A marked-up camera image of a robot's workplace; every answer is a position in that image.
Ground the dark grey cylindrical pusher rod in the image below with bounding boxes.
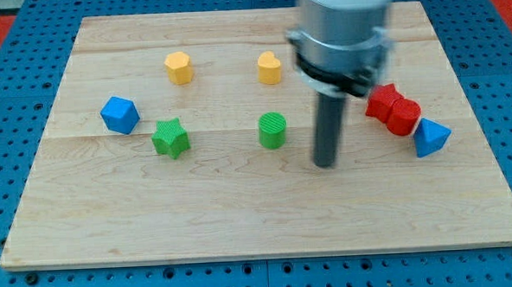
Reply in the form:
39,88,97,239
312,93,346,169

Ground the blue triangle block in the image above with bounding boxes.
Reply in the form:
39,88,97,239
413,118,452,158

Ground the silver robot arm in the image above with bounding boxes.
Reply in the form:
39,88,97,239
286,0,393,169

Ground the red star block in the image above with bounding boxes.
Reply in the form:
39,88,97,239
365,83,404,124

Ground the green cylinder block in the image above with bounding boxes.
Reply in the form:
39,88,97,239
258,112,286,149

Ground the red cylinder block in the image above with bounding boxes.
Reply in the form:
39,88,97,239
386,98,422,137

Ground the yellow heart block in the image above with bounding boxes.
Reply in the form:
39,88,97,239
257,51,282,85

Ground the yellow hexagon block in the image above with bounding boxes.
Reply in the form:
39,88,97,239
164,52,194,86

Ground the wooden board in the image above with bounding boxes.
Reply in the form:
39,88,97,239
0,2,512,271

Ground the green star block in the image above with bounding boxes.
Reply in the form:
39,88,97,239
151,118,190,159

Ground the blue cube block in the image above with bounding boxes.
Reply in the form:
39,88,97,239
99,96,140,135

